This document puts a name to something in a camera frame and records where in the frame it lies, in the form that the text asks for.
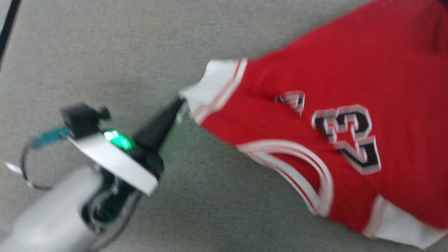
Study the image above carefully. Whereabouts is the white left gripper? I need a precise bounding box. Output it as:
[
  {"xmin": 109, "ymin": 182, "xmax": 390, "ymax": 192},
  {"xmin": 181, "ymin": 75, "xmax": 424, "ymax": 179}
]
[{"xmin": 68, "ymin": 99, "xmax": 186, "ymax": 196}]

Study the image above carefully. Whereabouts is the red white basketball jersey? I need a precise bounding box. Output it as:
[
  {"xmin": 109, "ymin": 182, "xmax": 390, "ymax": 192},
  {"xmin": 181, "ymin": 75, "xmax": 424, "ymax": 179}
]
[{"xmin": 178, "ymin": 0, "xmax": 448, "ymax": 250}]

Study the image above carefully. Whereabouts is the grey fabric sofa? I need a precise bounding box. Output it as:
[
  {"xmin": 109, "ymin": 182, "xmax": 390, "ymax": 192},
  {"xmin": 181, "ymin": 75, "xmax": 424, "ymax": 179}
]
[{"xmin": 0, "ymin": 0, "xmax": 448, "ymax": 252}]

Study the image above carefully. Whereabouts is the black floor edging strip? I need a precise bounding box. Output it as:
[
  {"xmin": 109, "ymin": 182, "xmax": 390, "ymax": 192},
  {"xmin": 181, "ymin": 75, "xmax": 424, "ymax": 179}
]
[{"xmin": 0, "ymin": 0, "xmax": 22, "ymax": 65}]

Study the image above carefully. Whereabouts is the teal left cable connector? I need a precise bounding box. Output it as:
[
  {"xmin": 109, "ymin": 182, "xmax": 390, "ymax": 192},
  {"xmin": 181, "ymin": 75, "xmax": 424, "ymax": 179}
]
[{"xmin": 29, "ymin": 126, "xmax": 70, "ymax": 148}]

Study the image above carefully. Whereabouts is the black left camera cable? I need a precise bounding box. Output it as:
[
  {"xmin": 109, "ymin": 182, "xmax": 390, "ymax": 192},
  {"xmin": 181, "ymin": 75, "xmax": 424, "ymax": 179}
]
[{"xmin": 20, "ymin": 142, "xmax": 53, "ymax": 191}]

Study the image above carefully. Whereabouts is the white cable label tag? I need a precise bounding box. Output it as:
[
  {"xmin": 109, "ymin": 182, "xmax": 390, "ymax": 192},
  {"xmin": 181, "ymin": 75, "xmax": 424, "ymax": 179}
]
[{"xmin": 4, "ymin": 161, "xmax": 34, "ymax": 188}]

